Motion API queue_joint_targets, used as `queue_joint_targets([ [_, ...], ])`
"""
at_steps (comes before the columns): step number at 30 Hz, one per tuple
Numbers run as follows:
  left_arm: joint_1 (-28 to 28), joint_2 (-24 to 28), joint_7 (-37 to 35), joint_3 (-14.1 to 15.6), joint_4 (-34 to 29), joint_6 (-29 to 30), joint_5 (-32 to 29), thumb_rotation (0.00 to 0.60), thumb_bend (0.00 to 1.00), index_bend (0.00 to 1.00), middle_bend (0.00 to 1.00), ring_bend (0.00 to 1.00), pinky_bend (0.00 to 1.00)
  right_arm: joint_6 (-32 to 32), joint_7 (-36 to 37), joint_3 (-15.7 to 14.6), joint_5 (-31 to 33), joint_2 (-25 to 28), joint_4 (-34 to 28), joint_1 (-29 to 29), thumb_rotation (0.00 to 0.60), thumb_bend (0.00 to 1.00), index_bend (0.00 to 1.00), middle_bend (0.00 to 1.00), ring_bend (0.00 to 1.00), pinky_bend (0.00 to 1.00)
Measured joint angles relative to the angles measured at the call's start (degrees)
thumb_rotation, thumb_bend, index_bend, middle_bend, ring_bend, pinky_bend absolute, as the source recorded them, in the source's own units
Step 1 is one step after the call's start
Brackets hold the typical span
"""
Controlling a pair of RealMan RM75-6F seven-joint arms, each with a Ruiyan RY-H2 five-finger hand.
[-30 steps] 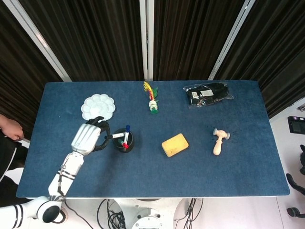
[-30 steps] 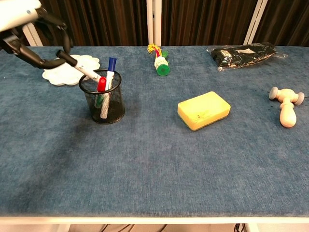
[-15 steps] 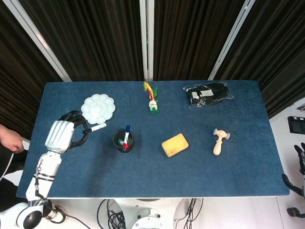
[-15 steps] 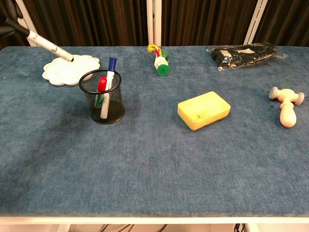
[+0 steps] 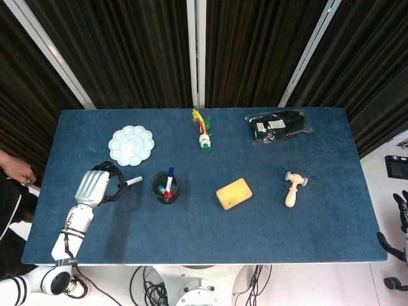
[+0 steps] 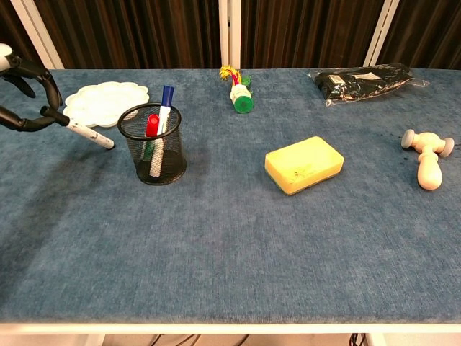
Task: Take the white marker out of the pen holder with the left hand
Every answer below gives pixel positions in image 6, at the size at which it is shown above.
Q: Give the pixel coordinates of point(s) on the blue cap white marker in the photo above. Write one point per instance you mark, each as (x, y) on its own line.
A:
(167, 95)

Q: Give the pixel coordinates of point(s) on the green object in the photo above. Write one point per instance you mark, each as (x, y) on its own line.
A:
(147, 153)

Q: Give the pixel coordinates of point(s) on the black cap white marker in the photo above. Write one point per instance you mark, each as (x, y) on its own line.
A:
(90, 133)

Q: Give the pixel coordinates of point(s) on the blue felt table mat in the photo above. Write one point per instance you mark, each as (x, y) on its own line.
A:
(230, 252)

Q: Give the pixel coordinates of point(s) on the yellow sponge block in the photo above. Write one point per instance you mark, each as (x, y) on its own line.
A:
(302, 162)

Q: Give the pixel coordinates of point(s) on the red cap white marker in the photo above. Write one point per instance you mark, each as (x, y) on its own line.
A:
(152, 124)

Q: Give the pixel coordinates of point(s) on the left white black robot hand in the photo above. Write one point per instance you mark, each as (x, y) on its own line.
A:
(50, 90)

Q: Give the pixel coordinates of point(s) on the white flower paint palette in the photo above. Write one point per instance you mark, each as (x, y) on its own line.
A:
(108, 97)

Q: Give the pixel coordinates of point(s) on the black cup with markers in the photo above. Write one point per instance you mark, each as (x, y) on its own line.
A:
(173, 166)

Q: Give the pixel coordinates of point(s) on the white frame post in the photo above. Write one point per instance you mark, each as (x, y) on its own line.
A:
(229, 32)
(39, 36)
(380, 32)

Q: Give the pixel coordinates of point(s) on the small wooden toy hammer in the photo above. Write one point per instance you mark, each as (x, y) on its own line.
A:
(428, 173)

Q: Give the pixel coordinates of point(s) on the black items in plastic bag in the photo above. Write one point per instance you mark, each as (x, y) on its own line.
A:
(360, 84)

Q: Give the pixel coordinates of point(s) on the colourful feather shuttlecock toy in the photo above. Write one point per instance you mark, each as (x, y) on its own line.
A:
(242, 102)

